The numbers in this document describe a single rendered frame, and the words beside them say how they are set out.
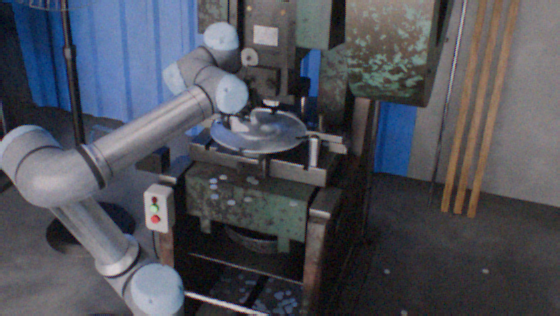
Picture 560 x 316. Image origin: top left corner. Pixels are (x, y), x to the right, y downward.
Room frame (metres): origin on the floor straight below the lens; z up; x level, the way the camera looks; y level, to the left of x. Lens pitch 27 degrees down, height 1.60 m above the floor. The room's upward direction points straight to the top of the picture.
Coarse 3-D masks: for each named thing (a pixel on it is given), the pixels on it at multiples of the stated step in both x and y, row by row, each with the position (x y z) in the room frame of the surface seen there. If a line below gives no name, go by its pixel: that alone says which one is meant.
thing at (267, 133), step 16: (256, 112) 1.76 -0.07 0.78; (272, 112) 1.76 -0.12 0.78; (224, 128) 1.64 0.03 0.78; (256, 128) 1.63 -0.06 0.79; (272, 128) 1.64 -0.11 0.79; (288, 128) 1.65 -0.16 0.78; (304, 128) 1.65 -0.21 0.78; (224, 144) 1.53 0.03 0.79; (240, 144) 1.54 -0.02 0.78; (256, 144) 1.54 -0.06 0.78; (272, 144) 1.54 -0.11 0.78; (288, 144) 1.54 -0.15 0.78
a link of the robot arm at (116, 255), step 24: (0, 144) 1.08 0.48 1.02; (24, 144) 1.04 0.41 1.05; (48, 144) 1.04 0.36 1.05; (72, 216) 1.07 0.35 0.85; (96, 216) 1.11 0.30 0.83; (96, 240) 1.10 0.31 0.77; (120, 240) 1.14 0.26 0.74; (96, 264) 1.15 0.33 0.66; (120, 264) 1.12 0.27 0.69; (144, 264) 1.14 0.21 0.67; (120, 288) 1.11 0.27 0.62
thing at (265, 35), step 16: (256, 0) 1.69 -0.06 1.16; (272, 0) 1.67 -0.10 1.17; (288, 0) 1.67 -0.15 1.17; (256, 16) 1.68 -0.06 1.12; (272, 16) 1.67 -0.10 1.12; (256, 32) 1.68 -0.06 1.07; (272, 32) 1.66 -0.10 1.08; (256, 48) 1.68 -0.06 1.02; (272, 48) 1.67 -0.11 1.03; (256, 64) 1.67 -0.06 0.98; (272, 64) 1.66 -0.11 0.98; (256, 80) 1.65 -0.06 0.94; (272, 80) 1.63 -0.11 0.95; (288, 80) 1.65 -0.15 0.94
